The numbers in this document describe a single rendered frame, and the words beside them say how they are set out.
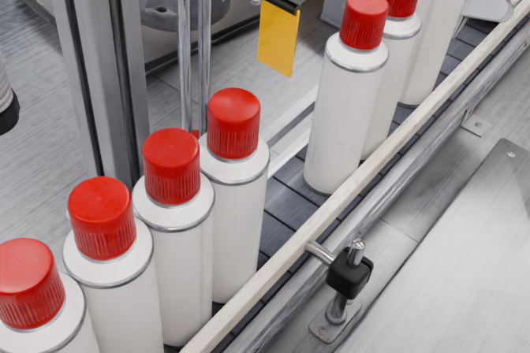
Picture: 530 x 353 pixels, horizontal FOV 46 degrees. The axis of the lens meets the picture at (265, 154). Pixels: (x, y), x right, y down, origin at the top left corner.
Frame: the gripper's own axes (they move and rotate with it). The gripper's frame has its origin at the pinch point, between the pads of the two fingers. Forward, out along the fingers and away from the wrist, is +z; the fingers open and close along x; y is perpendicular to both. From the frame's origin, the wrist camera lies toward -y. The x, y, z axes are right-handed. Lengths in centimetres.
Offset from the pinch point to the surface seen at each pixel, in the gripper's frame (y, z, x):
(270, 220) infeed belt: -0.4, 21.2, -25.7
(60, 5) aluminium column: -15.2, 7.7, -42.8
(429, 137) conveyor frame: 5.6, 11.1, -7.8
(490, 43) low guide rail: 4.5, 0.2, 3.6
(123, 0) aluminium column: -11.8, 5.6, -40.6
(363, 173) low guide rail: 4.2, 14.2, -20.6
